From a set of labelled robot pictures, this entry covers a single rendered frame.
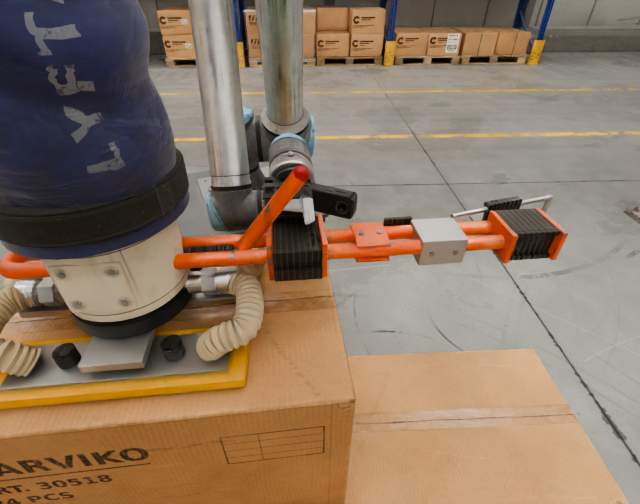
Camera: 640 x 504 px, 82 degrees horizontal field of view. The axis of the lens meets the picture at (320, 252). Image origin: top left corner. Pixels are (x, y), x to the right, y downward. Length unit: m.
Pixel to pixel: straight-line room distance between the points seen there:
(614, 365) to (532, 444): 1.16
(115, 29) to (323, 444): 0.58
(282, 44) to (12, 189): 0.72
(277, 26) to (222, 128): 0.29
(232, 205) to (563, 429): 0.93
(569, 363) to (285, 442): 1.63
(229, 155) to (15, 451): 0.59
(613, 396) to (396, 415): 1.22
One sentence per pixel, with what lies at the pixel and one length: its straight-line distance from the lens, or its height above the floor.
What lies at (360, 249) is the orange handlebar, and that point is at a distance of 0.53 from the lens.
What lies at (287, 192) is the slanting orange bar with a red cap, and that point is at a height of 1.17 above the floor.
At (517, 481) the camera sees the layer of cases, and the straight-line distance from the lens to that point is 1.01.
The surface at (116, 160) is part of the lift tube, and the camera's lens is 0.43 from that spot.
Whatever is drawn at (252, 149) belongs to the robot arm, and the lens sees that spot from 1.25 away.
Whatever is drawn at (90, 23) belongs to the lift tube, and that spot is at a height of 1.37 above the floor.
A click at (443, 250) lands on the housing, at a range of 0.57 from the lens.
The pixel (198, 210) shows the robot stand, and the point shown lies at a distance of 1.34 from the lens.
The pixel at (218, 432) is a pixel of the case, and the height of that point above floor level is 0.90.
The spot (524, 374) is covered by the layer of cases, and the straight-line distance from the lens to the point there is 1.18.
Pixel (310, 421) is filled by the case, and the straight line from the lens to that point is 0.57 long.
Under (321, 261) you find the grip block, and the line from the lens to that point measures 0.52.
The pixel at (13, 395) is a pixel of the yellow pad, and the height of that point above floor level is 0.97.
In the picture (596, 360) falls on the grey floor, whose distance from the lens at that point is 2.15.
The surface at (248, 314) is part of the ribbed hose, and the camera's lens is 0.52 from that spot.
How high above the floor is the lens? 1.40
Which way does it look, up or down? 37 degrees down
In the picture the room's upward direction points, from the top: straight up
